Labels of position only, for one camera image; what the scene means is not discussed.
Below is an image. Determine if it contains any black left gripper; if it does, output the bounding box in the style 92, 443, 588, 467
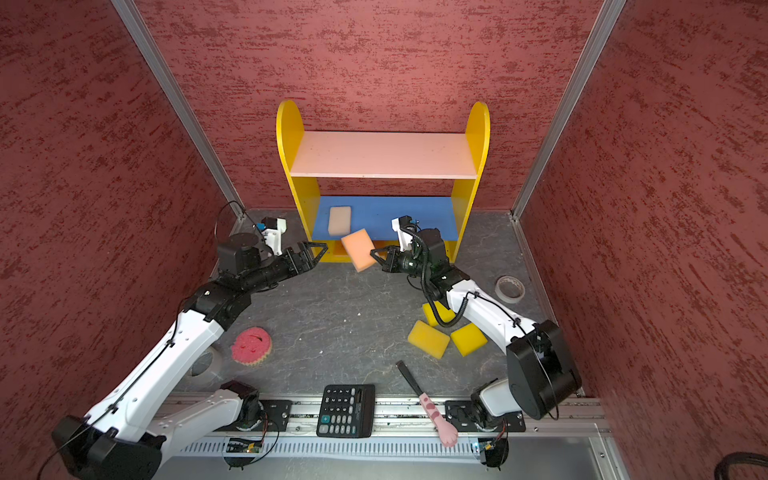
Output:
244, 241, 328, 293

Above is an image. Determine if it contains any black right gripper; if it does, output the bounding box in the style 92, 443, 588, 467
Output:
371, 244, 432, 278

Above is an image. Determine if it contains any peach orange sponge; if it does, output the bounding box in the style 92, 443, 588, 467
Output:
341, 229, 376, 272

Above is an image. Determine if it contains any pale pink sponge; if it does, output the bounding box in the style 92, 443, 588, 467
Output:
327, 206, 352, 237

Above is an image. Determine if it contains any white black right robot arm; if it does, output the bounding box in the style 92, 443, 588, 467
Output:
371, 216, 582, 420

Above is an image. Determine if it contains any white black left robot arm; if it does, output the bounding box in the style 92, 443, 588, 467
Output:
52, 233, 328, 479

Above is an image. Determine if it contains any pink round smiley sponge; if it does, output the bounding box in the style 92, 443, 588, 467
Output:
231, 327, 273, 366

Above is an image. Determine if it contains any white tape roll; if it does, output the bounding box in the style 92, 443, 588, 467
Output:
494, 275, 525, 304

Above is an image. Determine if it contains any grey tape roll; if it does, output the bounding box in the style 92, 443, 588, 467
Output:
188, 347, 223, 382

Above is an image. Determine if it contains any black calculator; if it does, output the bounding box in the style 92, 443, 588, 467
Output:
316, 384, 376, 439

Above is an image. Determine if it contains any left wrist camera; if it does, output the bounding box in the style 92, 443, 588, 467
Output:
256, 217, 287, 256

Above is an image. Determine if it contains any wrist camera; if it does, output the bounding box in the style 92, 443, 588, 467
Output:
392, 215, 418, 251
256, 217, 287, 256

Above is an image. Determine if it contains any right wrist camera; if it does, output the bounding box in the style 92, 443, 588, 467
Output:
392, 215, 418, 251

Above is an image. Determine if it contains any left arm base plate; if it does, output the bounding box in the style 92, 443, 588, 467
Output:
228, 399, 293, 432

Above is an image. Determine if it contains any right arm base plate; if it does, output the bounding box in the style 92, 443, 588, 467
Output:
444, 400, 526, 434

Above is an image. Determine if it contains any pink handled black brush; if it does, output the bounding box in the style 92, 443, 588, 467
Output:
396, 360, 459, 448

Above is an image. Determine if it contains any perforated cable duct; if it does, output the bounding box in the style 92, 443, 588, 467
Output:
177, 436, 480, 463

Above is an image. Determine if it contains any black cable corner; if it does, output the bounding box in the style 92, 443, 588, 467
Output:
713, 451, 768, 480

